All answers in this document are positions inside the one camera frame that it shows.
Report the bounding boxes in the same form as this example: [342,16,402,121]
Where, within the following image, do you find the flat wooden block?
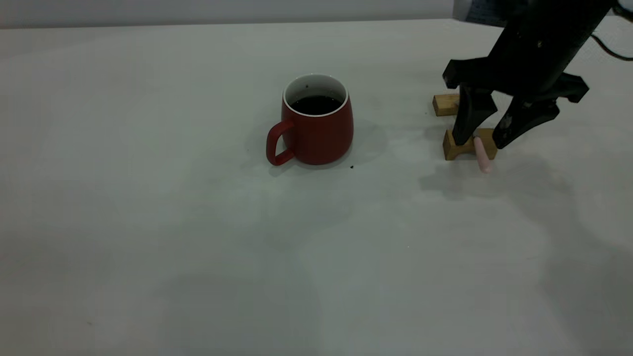
[433,94,461,117]

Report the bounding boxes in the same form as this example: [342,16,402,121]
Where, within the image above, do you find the dark coffee liquid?
[291,95,343,116]

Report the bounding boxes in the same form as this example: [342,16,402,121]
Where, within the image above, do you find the arched wooden block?
[443,128,498,161]

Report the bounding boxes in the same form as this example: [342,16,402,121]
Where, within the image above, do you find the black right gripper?
[443,20,589,149]

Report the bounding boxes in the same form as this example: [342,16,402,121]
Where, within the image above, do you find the pink handled metal spoon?
[473,137,493,174]

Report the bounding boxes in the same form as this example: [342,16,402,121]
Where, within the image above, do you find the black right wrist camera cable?
[591,2,633,62]

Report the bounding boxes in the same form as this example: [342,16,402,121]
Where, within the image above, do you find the red ceramic cup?
[266,74,355,167]

